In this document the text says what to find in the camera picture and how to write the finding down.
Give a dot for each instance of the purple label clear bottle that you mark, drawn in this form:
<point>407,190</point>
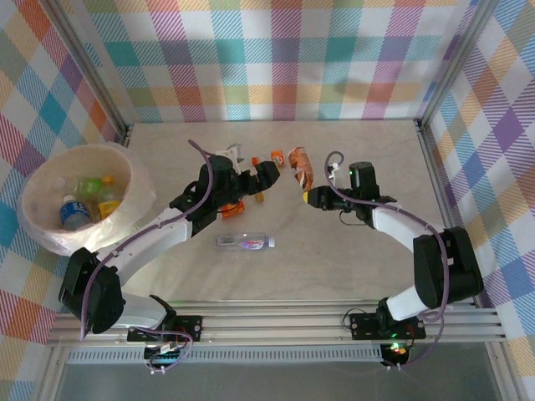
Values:
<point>246,242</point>

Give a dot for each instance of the yellow label juice bottle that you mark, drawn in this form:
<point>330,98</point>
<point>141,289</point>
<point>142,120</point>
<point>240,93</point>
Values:
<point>109,204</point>

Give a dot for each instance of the green label plastic bottle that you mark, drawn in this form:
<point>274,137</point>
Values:
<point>88,186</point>

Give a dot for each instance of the blue label water bottle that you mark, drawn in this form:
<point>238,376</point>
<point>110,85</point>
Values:
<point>74,213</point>

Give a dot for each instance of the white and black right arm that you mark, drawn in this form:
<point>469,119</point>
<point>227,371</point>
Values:
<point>401,223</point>

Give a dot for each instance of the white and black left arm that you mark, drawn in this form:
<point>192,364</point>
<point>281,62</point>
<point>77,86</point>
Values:
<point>142,246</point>

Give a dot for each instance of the white ribbed plastic bin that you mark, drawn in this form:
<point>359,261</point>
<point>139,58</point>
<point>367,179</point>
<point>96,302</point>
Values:
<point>121,167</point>

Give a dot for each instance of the orange snack bag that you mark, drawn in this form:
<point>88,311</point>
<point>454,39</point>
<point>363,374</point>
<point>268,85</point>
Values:
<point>300,167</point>

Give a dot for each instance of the orange barcode label bottle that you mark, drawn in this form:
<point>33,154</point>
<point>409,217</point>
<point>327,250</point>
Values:
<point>233,212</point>

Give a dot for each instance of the aluminium side rail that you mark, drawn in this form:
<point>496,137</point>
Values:
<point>434,167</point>

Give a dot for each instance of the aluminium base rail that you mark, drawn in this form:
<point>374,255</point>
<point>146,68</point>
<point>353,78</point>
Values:
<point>271,321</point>

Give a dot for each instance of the aluminium frame post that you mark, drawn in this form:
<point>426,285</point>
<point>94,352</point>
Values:
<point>52,372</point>
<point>96,83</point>
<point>501,372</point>
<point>455,58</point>

